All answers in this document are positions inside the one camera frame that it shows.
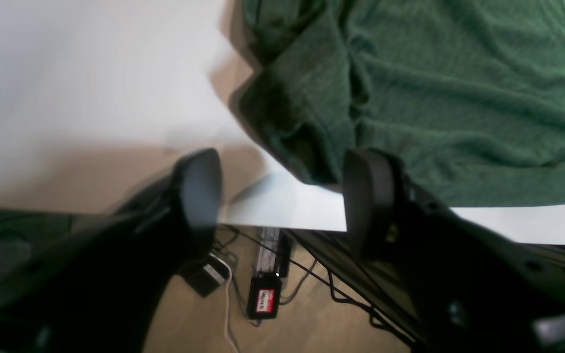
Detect white cable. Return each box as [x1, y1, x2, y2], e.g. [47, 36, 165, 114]
[211, 252, 240, 353]

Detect dark green t-shirt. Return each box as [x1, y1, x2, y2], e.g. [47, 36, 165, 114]
[238, 0, 565, 206]

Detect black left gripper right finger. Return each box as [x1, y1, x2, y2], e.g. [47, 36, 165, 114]
[344, 149, 565, 353]

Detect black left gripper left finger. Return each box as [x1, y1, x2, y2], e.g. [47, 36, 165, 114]
[0, 148, 222, 353]

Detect black power adapter red label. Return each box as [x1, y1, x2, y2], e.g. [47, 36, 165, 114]
[245, 273, 282, 320]

